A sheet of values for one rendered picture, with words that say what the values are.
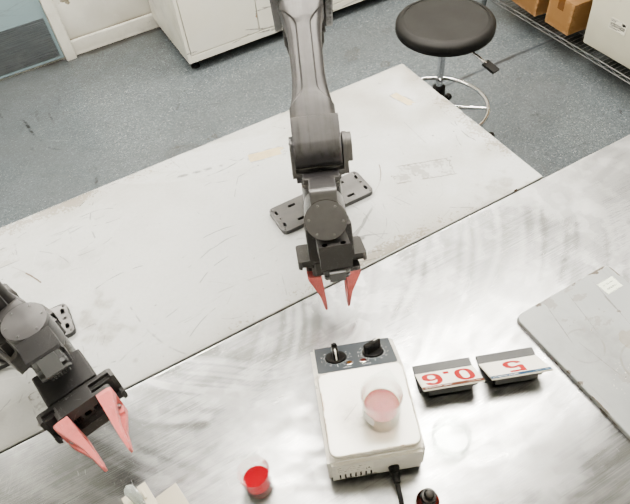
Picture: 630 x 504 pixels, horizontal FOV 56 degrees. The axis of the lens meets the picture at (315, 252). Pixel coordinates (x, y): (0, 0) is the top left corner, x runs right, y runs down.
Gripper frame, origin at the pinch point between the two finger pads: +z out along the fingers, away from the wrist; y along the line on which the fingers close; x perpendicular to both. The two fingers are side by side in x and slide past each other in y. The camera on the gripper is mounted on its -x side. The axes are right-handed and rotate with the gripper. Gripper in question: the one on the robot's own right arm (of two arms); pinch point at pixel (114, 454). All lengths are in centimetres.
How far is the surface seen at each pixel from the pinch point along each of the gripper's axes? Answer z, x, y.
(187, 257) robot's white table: -32.4, 14.2, 26.9
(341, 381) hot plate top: 9.1, 5.1, 28.5
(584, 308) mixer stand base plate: 23, 13, 68
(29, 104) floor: -254, 106, 45
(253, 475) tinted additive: 9.0, 11.6, 12.3
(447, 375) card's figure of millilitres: 16.3, 11.7, 43.0
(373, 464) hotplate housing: 19.4, 8.6, 24.8
